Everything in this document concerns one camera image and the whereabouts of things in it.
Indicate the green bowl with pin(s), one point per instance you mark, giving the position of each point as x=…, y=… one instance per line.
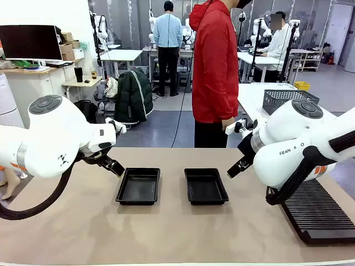
x=31, y=66

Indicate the cardboard box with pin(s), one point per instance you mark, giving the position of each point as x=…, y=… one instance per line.
x=68, y=56
x=67, y=36
x=66, y=48
x=76, y=43

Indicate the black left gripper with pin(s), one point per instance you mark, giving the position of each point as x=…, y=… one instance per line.
x=94, y=158

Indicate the white storage box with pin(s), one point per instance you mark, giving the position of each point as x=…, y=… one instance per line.
x=79, y=53

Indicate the dark green padded jacket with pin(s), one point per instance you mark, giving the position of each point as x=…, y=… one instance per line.
x=133, y=97

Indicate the person's right hand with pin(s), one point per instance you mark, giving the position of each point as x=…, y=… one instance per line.
x=228, y=124

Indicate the white storage shelf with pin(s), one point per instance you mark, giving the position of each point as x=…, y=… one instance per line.
x=312, y=59

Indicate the person in white coat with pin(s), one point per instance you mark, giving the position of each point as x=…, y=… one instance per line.
x=277, y=44

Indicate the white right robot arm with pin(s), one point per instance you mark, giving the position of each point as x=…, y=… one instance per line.
x=291, y=133

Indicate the black slotted board rack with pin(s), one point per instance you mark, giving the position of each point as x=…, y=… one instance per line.
x=319, y=216

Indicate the person in red jacket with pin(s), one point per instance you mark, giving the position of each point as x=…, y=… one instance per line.
x=215, y=69

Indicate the small light wood desk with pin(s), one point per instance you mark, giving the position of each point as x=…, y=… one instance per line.
x=80, y=83

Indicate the mannequin leg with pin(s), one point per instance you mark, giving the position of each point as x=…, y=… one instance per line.
x=11, y=185

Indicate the white cloth on chair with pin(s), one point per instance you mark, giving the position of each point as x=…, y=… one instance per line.
x=111, y=87

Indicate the white cabinet with wood top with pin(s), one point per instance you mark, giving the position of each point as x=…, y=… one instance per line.
x=41, y=83

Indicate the white background desk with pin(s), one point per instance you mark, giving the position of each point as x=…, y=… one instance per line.
x=122, y=54

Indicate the yellow bin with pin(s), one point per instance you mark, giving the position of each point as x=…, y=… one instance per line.
x=302, y=85

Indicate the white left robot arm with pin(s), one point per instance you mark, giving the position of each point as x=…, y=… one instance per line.
x=55, y=133

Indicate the white cylindrical air purifier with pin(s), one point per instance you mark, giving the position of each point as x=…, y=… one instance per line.
x=8, y=105

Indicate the black tumbler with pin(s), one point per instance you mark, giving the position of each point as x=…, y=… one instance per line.
x=78, y=74

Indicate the person in light blue shirt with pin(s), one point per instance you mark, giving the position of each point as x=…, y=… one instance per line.
x=167, y=33

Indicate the grey mesh basket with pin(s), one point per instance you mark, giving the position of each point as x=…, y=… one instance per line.
x=280, y=98

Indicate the black backpack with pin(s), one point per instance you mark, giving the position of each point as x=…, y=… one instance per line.
x=88, y=110

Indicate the black tripod stand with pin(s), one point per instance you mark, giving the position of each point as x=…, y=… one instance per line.
x=289, y=50

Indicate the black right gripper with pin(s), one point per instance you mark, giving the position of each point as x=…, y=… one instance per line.
x=247, y=148

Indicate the black computer monitor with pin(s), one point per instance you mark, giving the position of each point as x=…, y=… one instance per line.
x=30, y=41

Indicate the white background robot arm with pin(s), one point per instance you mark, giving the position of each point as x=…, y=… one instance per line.
x=101, y=27
x=262, y=27

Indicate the red-sleeved right forearm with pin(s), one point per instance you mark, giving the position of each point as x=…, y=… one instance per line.
x=231, y=105

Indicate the black ESD tray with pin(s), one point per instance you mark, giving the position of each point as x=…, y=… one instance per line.
x=205, y=187
x=138, y=187

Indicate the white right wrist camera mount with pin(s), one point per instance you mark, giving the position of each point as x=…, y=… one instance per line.
x=234, y=128

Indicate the white side table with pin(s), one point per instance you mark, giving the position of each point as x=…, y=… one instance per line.
x=252, y=94

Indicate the black keyboard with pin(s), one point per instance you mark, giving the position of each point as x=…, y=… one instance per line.
x=59, y=63

